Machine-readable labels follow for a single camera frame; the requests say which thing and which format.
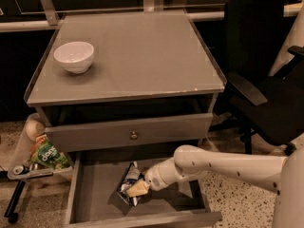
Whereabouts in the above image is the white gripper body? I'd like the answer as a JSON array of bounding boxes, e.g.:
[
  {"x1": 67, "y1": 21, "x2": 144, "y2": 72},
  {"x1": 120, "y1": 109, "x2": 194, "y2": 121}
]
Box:
[{"x1": 144, "y1": 165, "x2": 165, "y2": 191}]

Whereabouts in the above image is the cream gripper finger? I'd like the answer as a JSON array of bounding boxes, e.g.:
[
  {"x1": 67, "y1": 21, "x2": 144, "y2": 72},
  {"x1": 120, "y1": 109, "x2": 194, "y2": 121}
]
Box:
[{"x1": 126, "y1": 180, "x2": 149, "y2": 198}]

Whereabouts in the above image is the open grey middle drawer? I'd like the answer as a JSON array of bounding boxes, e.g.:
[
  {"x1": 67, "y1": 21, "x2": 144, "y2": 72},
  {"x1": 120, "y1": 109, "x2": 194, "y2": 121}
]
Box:
[{"x1": 65, "y1": 143, "x2": 221, "y2": 228}]

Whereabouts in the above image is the soda can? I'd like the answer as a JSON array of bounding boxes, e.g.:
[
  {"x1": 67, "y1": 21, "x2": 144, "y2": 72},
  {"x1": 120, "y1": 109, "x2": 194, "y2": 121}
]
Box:
[{"x1": 13, "y1": 164, "x2": 29, "y2": 175}]

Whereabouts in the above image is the black stand leg with wheel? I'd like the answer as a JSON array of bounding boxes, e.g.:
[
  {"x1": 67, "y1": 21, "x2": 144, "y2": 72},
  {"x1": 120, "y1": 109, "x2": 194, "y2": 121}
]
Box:
[{"x1": 4, "y1": 180, "x2": 26, "y2": 224}]

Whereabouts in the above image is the white ceramic bowl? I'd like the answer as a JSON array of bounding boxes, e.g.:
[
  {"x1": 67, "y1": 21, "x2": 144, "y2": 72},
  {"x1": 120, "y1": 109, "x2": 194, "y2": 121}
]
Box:
[{"x1": 53, "y1": 41, "x2": 95, "y2": 74}]

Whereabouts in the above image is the round metal drawer knob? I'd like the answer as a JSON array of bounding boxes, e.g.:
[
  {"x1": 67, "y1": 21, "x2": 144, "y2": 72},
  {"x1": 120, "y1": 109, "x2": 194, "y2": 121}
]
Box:
[{"x1": 130, "y1": 131, "x2": 138, "y2": 140}]

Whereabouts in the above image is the grey drawer cabinet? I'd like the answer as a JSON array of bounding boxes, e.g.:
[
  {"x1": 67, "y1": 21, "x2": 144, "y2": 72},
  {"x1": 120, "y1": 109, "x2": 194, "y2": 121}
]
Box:
[{"x1": 24, "y1": 9, "x2": 228, "y2": 155}]

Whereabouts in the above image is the black office chair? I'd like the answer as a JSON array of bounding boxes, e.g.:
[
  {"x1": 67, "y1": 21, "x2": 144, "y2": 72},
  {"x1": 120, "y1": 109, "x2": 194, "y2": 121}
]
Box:
[{"x1": 213, "y1": 0, "x2": 304, "y2": 156}]

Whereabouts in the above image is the metal wall rail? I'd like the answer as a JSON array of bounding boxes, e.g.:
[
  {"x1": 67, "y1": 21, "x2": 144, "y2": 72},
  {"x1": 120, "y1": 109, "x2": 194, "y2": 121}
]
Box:
[{"x1": 0, "y1": 0, "x2": 304, "y2": 34}]

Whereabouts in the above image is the blue chip bag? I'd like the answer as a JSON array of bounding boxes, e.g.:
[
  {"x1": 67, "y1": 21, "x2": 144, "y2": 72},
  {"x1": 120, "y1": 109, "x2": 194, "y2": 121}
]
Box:
[{"x1": 116, "y1": 161, "x2": 144, "y2": 207}]

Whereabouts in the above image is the closed grey top drawer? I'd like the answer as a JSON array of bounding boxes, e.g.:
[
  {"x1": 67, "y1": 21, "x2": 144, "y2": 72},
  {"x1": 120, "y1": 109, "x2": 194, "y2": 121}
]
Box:
[{"x1": 46, "y1": 113, "x2": 213, "y2": 152}]

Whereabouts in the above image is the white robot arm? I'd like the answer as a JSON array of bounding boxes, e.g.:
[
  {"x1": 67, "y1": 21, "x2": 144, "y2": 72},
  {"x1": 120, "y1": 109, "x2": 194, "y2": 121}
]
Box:
[{"x1": 125, "y1": 144, "x2": 304, "y2": 228}]

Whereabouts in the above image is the green snack bag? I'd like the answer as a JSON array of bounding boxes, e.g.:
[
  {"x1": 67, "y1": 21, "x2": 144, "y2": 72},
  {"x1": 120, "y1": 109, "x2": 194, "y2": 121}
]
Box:
[{"x1": 29, "y1": 135, "x2": 70, "y2": 170}]

